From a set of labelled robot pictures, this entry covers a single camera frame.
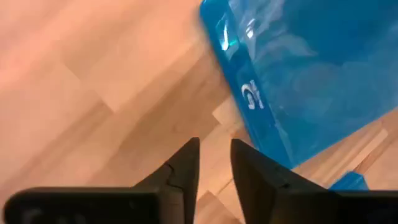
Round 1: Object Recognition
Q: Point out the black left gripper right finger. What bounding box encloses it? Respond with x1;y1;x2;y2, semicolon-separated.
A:
231;139;398;224

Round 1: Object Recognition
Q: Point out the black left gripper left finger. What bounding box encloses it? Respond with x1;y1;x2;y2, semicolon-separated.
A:
2;137;200;224

